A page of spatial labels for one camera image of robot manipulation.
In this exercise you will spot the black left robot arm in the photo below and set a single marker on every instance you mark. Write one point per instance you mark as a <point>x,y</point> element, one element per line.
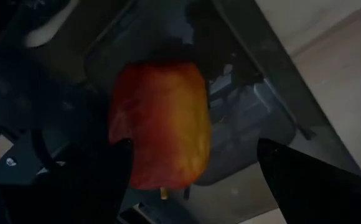
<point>12,93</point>

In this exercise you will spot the red yellow apple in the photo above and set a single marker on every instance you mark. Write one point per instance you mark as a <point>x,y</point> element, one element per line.
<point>162,124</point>

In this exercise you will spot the dark grey tray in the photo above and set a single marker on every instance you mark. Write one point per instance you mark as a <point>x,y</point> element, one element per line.
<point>255,124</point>

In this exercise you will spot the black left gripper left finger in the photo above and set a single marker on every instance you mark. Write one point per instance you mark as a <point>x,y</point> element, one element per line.
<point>74,205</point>

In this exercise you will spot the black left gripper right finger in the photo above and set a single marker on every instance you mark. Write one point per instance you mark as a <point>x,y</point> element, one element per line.
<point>323,199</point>

